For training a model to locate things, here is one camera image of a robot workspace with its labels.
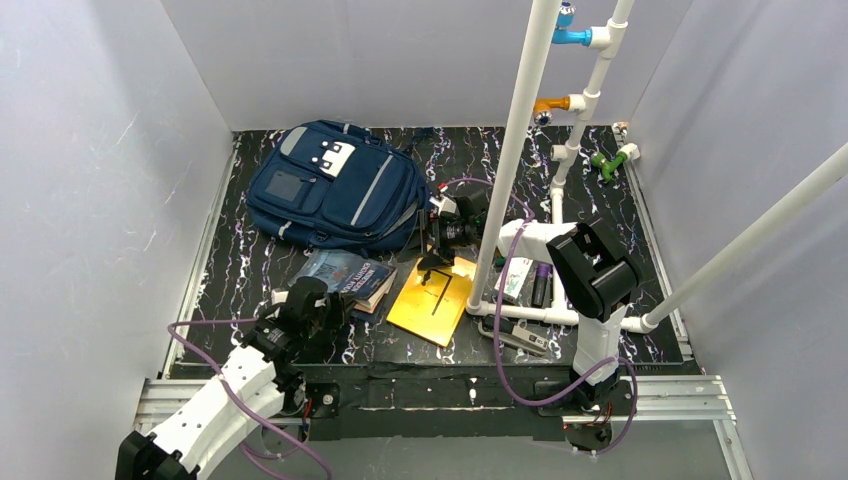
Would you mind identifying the navy blue student backpack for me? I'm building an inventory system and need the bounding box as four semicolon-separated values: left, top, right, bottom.
246;120;433;256

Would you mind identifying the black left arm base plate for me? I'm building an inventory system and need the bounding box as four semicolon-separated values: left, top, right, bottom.
293;383;341;419

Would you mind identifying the black pen on notebook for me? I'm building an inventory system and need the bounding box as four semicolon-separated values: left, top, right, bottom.
421;269;453;315

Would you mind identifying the orange pipe valve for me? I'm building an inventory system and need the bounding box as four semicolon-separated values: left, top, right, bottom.
532;96;571;127

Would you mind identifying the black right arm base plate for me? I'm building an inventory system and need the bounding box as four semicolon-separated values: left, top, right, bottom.
536;377;635;422

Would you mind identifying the purple marker pen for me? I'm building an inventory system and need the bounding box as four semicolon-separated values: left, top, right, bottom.
530;263;552;308

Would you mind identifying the Nineteen Eighty-Four book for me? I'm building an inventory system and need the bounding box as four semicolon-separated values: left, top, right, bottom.
288;250;397;323

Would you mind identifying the aluminium rail frame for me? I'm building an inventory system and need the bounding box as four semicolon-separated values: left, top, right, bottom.
122;142;757;480

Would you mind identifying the yellow notebook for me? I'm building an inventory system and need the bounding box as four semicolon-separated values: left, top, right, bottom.
387;258;476;347

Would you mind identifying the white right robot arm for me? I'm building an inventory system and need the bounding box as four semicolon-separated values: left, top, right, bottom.
400;192;642;387

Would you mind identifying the blue pipe valve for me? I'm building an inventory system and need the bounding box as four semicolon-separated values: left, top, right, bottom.
551;1;592;47

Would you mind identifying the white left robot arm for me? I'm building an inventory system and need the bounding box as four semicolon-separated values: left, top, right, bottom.
115;277;355;479

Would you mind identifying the green pipe valve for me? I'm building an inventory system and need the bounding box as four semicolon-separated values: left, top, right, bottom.
590;151;630;182

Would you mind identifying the white rectangular box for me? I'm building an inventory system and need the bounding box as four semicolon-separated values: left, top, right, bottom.
494;257;534;304

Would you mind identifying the white PVC pipe frame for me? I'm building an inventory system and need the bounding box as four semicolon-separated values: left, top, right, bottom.
465;1;847;334

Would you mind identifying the grey stapler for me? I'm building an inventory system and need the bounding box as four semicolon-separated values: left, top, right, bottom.
477;315;548;356

